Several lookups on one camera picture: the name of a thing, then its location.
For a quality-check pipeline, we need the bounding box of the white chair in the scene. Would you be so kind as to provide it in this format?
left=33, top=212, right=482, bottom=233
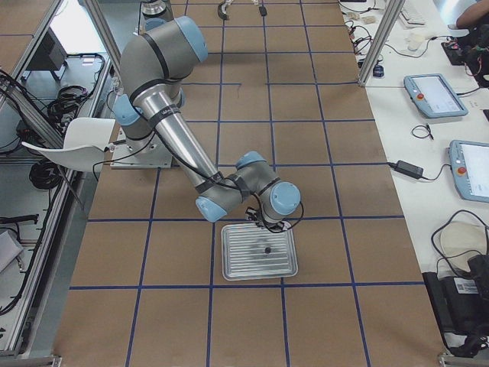
left=22, top=117, right=115, bottom=172

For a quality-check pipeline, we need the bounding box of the aluminium frame post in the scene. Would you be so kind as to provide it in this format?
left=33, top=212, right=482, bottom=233
left=358, top=0, right=405, bottom=87

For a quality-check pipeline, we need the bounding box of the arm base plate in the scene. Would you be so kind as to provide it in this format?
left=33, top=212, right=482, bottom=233
left=110, top=130, right=173, bottom=169

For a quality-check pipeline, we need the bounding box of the black power adapter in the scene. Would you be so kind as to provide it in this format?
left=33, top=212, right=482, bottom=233
left=387, top=160, right=423, bottom=180

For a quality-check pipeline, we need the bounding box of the silver metal tray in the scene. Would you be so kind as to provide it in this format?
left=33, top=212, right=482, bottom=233
left=221, top=222, right=299, bottom=281

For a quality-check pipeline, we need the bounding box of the dark green curved part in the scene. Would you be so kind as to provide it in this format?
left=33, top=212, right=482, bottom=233
left=217, top=0, right=233, bottom=21

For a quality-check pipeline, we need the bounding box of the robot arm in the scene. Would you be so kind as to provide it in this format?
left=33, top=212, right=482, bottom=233
left=120, top=16, right=303, bottom=233
left=141, top=0, right=173, bottom=19

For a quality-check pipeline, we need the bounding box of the blue teach pendant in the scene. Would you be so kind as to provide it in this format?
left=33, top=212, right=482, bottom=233
left=449, top=140, right=488, bottom=203
left=403, top=73, right=468, bottom=119

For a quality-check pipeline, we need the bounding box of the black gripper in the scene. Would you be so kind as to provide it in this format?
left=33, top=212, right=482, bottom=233
left=245, top=206, right=290, bottom=233

